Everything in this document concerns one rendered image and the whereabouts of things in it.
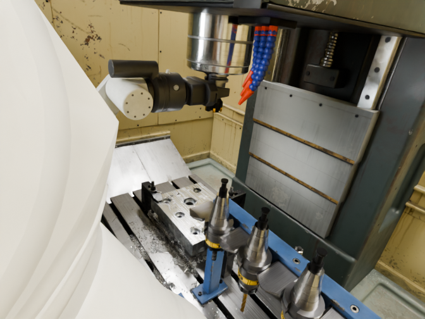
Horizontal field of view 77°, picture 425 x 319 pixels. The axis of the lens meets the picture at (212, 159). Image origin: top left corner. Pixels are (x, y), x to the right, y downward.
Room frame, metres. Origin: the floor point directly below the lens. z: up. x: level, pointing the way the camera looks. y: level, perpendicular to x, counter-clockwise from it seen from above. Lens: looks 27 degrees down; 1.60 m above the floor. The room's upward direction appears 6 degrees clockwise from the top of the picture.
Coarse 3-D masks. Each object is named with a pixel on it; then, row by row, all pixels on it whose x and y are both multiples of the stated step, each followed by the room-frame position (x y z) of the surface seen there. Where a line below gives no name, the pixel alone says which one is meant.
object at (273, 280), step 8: (272, 264) 0.37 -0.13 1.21; (280, 264) 0.37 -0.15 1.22; (264, 272) 0.34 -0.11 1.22; (272, 272) 0.34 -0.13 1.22; (280, 272) 0.35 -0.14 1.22; (288, 272) 0.35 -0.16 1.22; (264, 280) 0.33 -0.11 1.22; (272, 280) 0.33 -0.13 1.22; (280, 280) 0.33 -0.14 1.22; (288, 280) 0.33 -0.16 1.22; (296, 280) 0.33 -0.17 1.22; (264, 288) 0.31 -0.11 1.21; (272, 288) 0.31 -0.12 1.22; (280, 288) 0.31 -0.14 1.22; (280, 296) 0.30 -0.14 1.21
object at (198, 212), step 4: (200, 204) 0.52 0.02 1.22; (204, 204) 0.52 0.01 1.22; (208, 204) 0.53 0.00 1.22; (212, 204) 0.53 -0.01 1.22; (192, 208) 0.50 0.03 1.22; (196, 208) 0.51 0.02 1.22; (200, 208) 0.51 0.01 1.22; (204, 208) 0.51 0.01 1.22; (208, 208) 0.51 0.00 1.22; (192, 212) 0.49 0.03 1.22; (196, 212) 0.49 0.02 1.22; (200, 212) 0.49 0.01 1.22; (204, 212) 0.49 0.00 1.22; (208, 212) 0.50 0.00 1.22; (192, 216) 0.48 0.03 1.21; (196, 216) 0.48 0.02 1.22; (200, 216) 0.48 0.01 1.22; (204, 216) 0.48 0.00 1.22; (200, 220) 0.47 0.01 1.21
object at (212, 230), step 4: (208, 216) 0.47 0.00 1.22; (204, 220) 0.46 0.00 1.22; (208, 220) 0.46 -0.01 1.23; (232, 220) 0.47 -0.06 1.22; (204, 224) 0.45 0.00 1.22; (208, 224) 0.45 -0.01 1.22; (228, 224) 0.45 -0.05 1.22; (232, 224) 0.45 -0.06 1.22; (204, 228) 0.45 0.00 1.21; (208, 228) 0.45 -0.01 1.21; (212, 228) 0.43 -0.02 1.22; (216, 228) 0.43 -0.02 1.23; (220, 228) 0.43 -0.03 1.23; (224, 228) 0.44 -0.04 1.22; (228, 228) 0.44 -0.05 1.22; (232, 228) 0.46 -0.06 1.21; (212, 232) 0.43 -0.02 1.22; (216, 232) 0.43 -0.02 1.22; (220, 232) 0.43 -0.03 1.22; (224, 232) 0.43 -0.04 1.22; (212, 236) 0.43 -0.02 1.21; (216, 236) 0.43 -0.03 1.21
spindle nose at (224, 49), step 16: (192, 16) 0.66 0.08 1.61; (208, 16) 0.64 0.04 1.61; (224, 16) 0.63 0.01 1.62; (192, 32) 0.66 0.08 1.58; (208, 32) 0.63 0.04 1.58; (224, 32) 0.63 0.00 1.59; (240, 32) 0.64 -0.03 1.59; (192, 48) 0.66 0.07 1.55; (208, 48) 0.63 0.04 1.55; (224, 48) 0.63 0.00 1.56; (240, 48) 0.65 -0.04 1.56; (192, 64) 0.66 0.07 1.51; (208, 64) 0.63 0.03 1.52; (224, 64) 0.63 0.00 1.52; (240, 64) 0.65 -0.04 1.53
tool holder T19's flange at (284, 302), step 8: (288, 288) 0.31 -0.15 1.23; (288, 296) 0.29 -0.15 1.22; (320, 296) 0.30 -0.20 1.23; (288, 304) 0.28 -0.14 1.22; (320, 304) 0.28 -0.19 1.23; (288, 312) 0.28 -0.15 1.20; (296, 312) 0.27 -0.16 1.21; (304, 312) 0.27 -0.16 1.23; (312, 312) 0.27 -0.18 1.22; (320, 312) 0.27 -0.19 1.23
